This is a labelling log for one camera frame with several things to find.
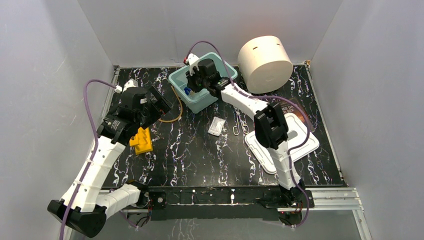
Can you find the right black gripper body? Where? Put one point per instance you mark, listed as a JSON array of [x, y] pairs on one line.
[[197, 83]]

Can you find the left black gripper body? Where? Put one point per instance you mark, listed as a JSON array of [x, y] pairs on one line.
[[158, 100]]

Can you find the blue-tipped glass rod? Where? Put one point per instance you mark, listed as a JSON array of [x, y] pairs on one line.
[[188, 91]]

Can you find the metal test tube clamp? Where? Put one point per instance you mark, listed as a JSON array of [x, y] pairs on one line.
[[239, 125]]

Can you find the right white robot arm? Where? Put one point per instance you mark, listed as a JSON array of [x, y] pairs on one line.
[[270, 125]]

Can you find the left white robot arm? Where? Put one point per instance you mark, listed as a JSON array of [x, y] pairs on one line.
[[92, 176]]

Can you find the teal plastic bin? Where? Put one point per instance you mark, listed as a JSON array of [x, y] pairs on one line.
[[196, 102]]

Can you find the yellow test tube rack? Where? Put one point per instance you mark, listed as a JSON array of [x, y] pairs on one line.
[[142, 142]]

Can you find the clear plastic packet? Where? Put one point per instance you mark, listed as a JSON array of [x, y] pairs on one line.
[[216, 126]]

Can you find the cream cylindrical container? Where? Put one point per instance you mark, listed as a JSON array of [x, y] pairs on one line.
[[264, 64]]

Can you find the dark book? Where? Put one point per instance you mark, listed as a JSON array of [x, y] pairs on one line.
[[301, 114]]

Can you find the white plastic lid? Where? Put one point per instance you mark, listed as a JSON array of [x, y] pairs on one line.
[[296, 135]]

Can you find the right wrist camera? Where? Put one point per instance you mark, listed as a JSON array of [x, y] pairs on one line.
[[191, 61]]

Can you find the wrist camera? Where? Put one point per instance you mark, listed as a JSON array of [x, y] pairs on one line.
[[132, 83], [191, 61]]

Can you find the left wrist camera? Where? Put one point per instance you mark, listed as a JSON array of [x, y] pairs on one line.
[[132, 83]]

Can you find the aluminium frame rail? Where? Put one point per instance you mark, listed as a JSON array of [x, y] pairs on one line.
[[159, 198]]

